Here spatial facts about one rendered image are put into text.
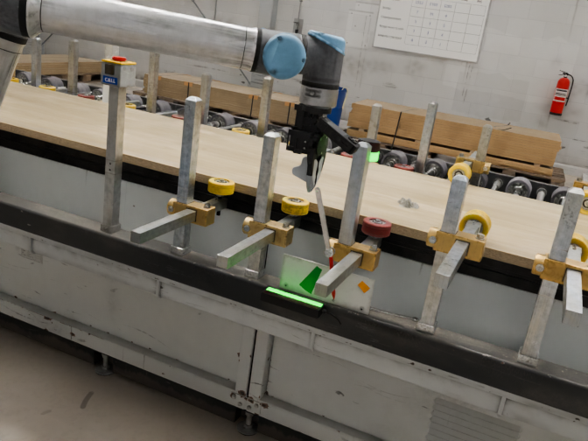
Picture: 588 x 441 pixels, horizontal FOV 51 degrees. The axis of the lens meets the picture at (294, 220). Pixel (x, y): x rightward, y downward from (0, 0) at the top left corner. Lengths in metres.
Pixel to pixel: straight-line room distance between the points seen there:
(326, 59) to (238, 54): 0.25
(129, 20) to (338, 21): 7.87
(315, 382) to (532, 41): 7.01
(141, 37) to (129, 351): 1.42
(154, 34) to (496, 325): 1.18
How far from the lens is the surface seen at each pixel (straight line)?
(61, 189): 2.41
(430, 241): 1.54
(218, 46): 1.29
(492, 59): 8.65
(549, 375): 1.61
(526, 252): 1.78
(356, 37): 9.00
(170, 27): 1.29
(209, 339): 2.24
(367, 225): 1.71
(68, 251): 2.18
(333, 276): 1.43
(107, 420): 2.35
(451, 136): 7.45
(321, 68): 1.46
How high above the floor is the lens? 1.41
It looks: 18 degrees down
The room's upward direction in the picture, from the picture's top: 8 degrees clockwise
